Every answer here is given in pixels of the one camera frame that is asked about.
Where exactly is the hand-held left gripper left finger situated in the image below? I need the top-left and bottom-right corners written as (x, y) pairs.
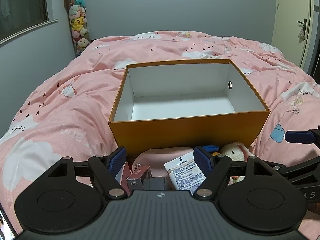
top-left (46, 147), bottom-right (128, 200)

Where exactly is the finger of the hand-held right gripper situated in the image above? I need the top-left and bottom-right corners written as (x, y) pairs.
top-left (284, 125), bottom-right (320, 146)
top-left (272, 155), bottom-right (320, 180)

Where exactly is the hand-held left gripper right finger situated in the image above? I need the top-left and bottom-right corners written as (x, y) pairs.
top-left (193, 145), bottom-right (278, 202)

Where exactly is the tiger plush with blue hat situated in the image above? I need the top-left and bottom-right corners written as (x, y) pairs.
top-left (200, 144), bottom-right (222, 157)

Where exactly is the dark red speckled box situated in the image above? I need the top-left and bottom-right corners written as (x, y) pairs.
top-left (126, 165), bottom-right (152, 193)

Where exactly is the orange cardboard box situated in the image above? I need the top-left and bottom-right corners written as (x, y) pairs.
top-left (108, 59), bottom-right (271, 155)

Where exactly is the white plush toy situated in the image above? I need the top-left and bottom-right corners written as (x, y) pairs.
top-left (220, 141), bottom-right (254, 162)

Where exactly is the white printed sachet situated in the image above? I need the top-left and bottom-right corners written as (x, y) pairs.
top-left (164, 151), bottom-right (207, 195)

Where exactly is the pale pink pouch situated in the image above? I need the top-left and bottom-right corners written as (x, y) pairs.
top-left (132, 147), bottom-right (194, 178)

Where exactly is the small grey box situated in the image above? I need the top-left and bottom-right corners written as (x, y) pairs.
top-left (143, 176), bottom-right (173, 191)

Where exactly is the pink cloud print blanket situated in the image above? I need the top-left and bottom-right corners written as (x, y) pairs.
top-left (0, 31), bottom-right (320, 233)

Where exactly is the cream door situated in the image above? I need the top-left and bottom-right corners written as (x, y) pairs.
top-left (271, 0), bottom-right (320, 78)

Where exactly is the clear tube of plush toys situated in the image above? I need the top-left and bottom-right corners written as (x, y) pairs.
top-left (64, 0), bottom-right (91, 57)

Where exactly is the dark framed window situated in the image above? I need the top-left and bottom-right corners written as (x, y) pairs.
top-left (0, 0), bottom-right (58, 45)

